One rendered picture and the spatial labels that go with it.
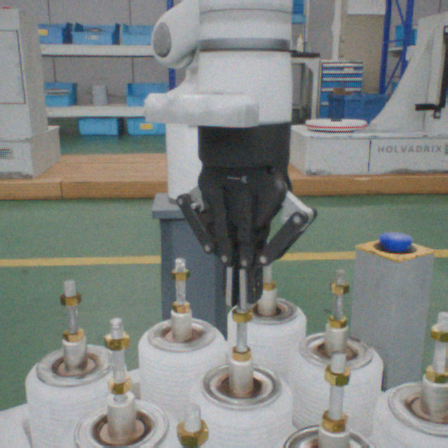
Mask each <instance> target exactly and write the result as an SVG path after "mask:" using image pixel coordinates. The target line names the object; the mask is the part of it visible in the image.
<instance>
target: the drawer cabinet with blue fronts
mask: <svg viewBox="0 0 448 448"><path fill-rule="evenodd" d="M364 69H365V60H320V61H319V78H318V99H317V119H328V98H327V93H333V87H337V88H345V90H346V91H352V93H363V83H364ZM312 84H313V72H312V70H311V69H310V68H309V83H308V107H311V106H312Z"/></svg>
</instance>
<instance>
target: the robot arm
mask: <svg viewBox="0 0 448 448"><path fill-rule="evenodd" d="M292 12H293V0H184V1H182V2H181V3H179V4H178V5H176V6H175V7H173V8H172V9H170V10H169V11H168V12H167V13H166V14H164V15H163V16H162V17H161V19H160V20H159V21H158V23H157V24H156V25H155V27H154V30H153V33H152V37H151V49H152V53H153V55H154V57H155V58H156V60H157V61H158V62H159V63H160V64H162V65H163V66H165V67H168V68H171V69H177V70H178V69H180V70H186V75H185V80H184V81H183V82H182V83H181V84H180V85H179V86H177V87H176V88H175V89H173V90H171V91H169V92H168V93H150V94H149V96H148V97H147V98H146V99H145V100H144V110H145V121H148V122H151V123H154V122H160V123H166V142H167V173H168V202H169V203H171V204H174V205H178V206H179V207H180V209H181V211H182V214H183V216H184V218H185V220H187V222H188V224H189V226H190V227H191V229H192V231H193V233H194V234H195V236H196V238H197V240H198V241H199V243H200V245H201V246H202V248H203V250H204V251H205V252H206V253H207V254H214V255H216V256H217V257H219V258H220V261H221V262H222V264H223V272H222V292H223V296H224V297H226V304H227V305H229V306H232V307H236V306H237V303H238V302H237V298H238V297H239V307H240V309H243V310H246V311H247V310H249V309H251V308H252V307H253V306H255V305H256V304H257V302H258V300H260V299H261V297H262V295H263V266H265V267H266V266H269V265H271V264H272V263H273V262H274V261H276V260H278V259H280V258H282V257H283V255H284V254H285V253H286V252H287V251H288V250H289V249H290V248H291V247H292V246H293V245H294V244H295V242H296V241H297V240H298V239H299V238H300V237H301V235H302V234H303V233H304V232H305V231H306V230H307V228H308V227H309V225H310V224H311V223H312V221H313V220H314V219H316V217H317V211H316V209H315V208H314V207H313V206H307V207H306V206H305V205H304V204H303V203H302V202H301V201H300V200H299V199H298V198H297V197H295V196H294V195H293V194H292V192H293V185H292V182H291V180H290V178H289V174H288V164H289V159H290V140H291V111H292V74H291V64H290V53H289V51H290V46H291V24H292ZM282 207H283V213H282V215H281V218H280V219H281V220H280V221H281V223H283V225H282V226H281V228H280V229H279V230H278V231H277V233H276V235H275V236H274V237H273V239H272V240H271V241H270V242H269V244H268V245H267V238H268V237H269V235H270V231H271V221H272V220H274V219H275V217H276V215H277V213H278V212H279V211H280V209H281V208H282ZM208 230H209V231H208ZM212 237H213V238H212Z"/></svg>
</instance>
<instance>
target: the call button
mask: <svg viewBox="0 0 448 448"><path fill-rule="evenodd" d="M379 242H380V243H381V244H382V247H383V248H384V249H386V250H390V251H396V252H401V251H406V250H408V247H409V246H411V245H412V238H411V237H410V236H408V235H406V234H402V233H394V232H390V233H384V234H382V235H380V240H379Z"/></svg>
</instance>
